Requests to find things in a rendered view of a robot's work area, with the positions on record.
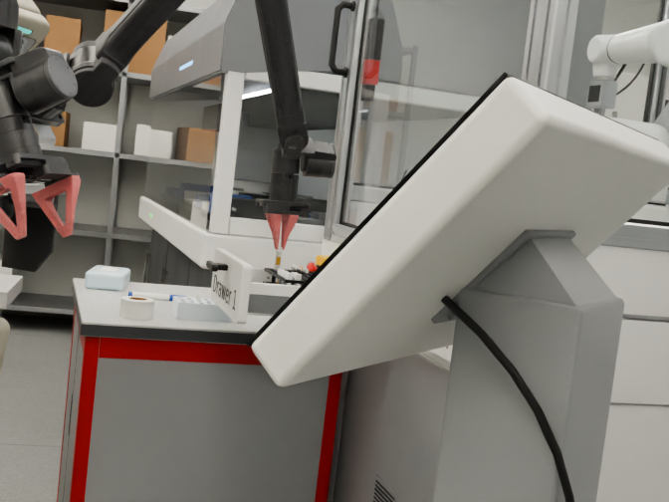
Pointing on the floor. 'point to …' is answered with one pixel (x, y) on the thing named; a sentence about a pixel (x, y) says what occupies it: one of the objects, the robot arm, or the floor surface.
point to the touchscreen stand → (572, 425)
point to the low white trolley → (185, 410)
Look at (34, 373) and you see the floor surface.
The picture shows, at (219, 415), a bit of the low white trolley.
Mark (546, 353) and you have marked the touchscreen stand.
